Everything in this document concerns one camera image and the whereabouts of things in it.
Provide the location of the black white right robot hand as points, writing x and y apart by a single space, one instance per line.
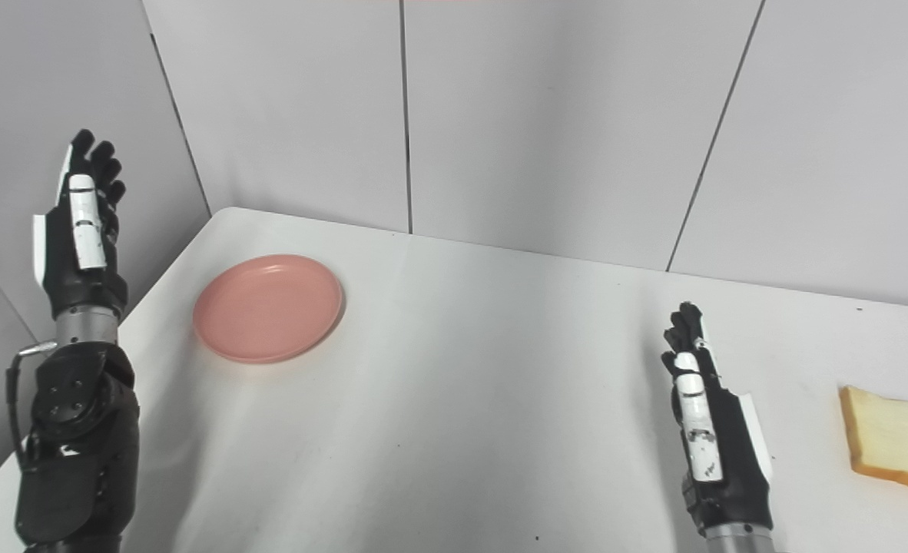
723 453

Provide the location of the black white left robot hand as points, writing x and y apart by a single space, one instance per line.
77 261

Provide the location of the slice of white bread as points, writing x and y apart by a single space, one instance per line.
896 442

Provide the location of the pink round plate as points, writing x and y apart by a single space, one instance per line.
268 307

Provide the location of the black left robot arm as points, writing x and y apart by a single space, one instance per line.
77 438

